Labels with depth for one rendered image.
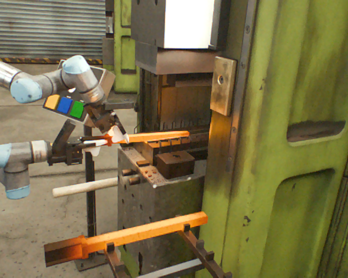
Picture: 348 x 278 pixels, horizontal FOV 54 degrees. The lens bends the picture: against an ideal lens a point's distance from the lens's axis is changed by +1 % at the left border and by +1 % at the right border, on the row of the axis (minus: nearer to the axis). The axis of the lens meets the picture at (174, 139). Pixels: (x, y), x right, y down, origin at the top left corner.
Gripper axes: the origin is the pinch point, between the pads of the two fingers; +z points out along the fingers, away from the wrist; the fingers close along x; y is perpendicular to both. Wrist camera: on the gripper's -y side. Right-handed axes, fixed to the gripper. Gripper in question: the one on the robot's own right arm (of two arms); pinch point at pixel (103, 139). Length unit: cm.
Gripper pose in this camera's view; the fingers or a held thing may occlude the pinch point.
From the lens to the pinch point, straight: 128.5
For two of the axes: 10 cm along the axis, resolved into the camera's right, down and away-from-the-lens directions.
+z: 8.8, -1.0, 4.7
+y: -0.8, 9.4, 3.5
